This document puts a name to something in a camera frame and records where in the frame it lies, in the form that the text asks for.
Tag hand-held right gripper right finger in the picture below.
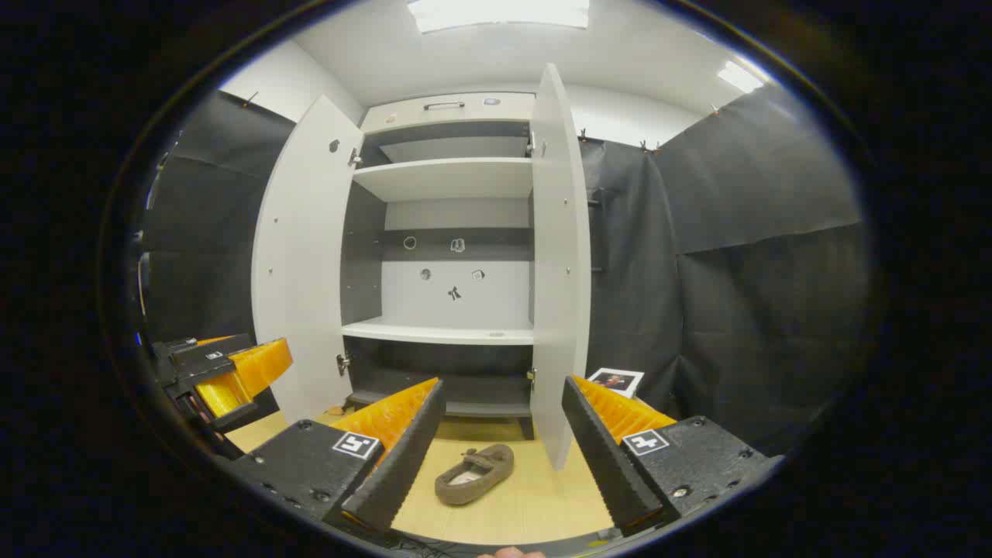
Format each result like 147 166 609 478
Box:
561 375 784 539

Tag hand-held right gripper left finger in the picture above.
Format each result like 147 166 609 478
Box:
231 377 448 536

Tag white shoe cabinet door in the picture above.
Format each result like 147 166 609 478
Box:
529 62 592 472
250 95 365 425

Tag brown fuzzy slipper shoe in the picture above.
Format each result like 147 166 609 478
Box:
434 443 516 507

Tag white shoe cabinet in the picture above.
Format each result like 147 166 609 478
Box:
339 91 537 439

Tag white portrait cover book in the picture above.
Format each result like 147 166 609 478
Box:
587 367 646 399

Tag small ceiling light panel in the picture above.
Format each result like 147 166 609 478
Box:
716 60 765 95

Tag large ceiling light panel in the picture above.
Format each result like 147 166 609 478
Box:
407 0 591 34

